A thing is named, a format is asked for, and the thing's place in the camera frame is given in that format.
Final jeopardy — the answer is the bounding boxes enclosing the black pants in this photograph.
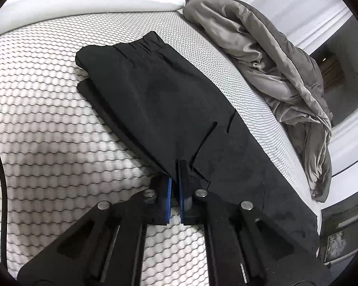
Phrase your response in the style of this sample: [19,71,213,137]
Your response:
[75,31,320,242]

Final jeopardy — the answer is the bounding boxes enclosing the grey blanket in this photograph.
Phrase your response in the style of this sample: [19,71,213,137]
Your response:
[183,0,333,201]

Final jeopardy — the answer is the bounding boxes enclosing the white quilted mattress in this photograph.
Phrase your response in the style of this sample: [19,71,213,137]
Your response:
[0,9,323,286]

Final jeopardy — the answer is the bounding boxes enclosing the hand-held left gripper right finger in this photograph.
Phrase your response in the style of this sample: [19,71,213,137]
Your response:
[177,159,332,286]

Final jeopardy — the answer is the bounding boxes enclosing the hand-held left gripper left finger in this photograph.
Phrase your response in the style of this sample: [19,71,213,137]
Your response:
[16,175,172,286]

